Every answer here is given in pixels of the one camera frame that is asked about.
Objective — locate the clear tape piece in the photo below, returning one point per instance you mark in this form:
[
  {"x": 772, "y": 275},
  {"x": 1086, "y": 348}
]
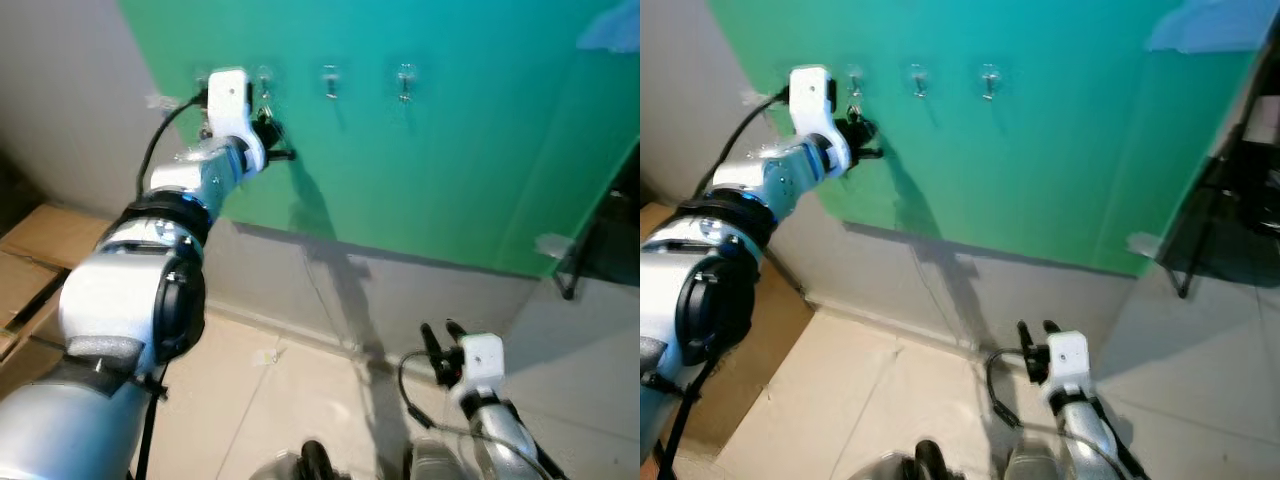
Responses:
[
  {"x": 1145, "y": 243},
  {"x": 553, "y": 243},
  {"x": 752, "y": 97},
  {"x": 160, "y": 100}
]

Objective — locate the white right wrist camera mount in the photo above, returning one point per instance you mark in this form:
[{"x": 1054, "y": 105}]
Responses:
[
  {"x": 482, "y": 360},
  {"x": 1065, "y": 358}
]

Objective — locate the black metal chair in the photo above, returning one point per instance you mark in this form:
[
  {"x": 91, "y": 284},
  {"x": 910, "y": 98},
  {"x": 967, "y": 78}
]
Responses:
[
  {"x": 1230, "y": 240},
  {"x": 615, "y": 250}
]

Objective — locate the pale blue tape patch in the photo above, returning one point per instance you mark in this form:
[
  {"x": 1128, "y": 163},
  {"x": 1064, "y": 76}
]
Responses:
[
  {"x": 1210, "y": 25},
  {"x": 610, "y": 30}
]

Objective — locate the grey cushion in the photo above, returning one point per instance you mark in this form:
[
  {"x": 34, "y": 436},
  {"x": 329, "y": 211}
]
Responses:
[{"x": 1265, "y": 110}]

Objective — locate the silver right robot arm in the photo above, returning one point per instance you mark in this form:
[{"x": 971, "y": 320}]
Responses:
[
  {"x": 1090, "y": 440},
  {"x": 500, "y": 440}
]

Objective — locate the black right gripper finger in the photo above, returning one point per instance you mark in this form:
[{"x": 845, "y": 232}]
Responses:
[
  {"x": 1025, "y": 340},
  {"x": 455, "y": 333},
  {"x": 1050, "y": 329},
  {"x": 430, "y": 345}
]

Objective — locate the robot right leg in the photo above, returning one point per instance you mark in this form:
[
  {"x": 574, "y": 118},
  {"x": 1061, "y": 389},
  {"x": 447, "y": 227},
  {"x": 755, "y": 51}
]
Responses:
[
  {"x": 430, "y": 462},
  {"x": 1030, "y": 462}
]

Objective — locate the brown cardboard box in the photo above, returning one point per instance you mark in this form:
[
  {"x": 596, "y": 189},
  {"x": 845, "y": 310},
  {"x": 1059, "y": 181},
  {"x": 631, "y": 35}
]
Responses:
[
  {"x": 40, "y": 260},
  {"x": 760, "y": 340}
]

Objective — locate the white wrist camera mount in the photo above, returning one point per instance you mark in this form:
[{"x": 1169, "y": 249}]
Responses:
[
  {"x": 230, "y": 105},
  {"x": 812, "y": 105},
  {"x": 1065, "y": 358},
  {"x": 482, "y": 360}
]

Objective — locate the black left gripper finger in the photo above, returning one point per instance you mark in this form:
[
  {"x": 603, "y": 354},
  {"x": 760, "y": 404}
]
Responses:
[
  {"x": 282, "y": 155},
  {"x": 862, "y": 124},
  {"x": 868, "y": 153},
  {"x": 270, "y": 124}
]

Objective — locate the green wall board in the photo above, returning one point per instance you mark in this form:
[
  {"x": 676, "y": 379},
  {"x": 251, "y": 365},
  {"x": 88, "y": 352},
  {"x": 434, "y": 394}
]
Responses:
[
  {"x": 1050, "y": 160},
  {"x": 450, "y": 160}
]

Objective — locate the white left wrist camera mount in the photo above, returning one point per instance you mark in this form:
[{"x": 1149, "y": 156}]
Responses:
[
  {"x": 230, "y": 105},
  {"x": 812, "y": 105}
]

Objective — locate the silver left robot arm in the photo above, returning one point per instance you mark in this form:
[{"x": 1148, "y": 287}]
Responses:
[
  {"x": 700, "y": 290},
  {"x": 130, "y": 300}
]

